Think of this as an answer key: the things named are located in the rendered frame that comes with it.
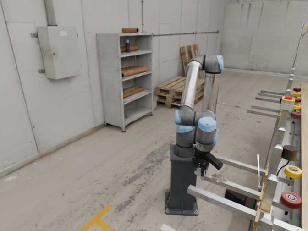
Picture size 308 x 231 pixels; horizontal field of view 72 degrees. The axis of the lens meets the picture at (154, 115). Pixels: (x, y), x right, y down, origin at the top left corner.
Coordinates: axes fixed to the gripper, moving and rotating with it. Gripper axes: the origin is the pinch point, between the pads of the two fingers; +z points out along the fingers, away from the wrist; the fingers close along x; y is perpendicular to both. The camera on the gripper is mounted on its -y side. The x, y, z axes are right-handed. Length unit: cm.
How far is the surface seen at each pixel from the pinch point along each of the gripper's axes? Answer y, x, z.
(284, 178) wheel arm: -39.4, -23.6, -1.9
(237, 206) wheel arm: -22.4, 25.1, -13.7
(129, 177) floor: 104, -55, 85
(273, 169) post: -32.1, -2.5, -18.9
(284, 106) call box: -30, -52, -35
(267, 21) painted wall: 75, -775, -98
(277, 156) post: -32.3, -2.5, -26.1
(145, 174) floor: 90, -69, 84
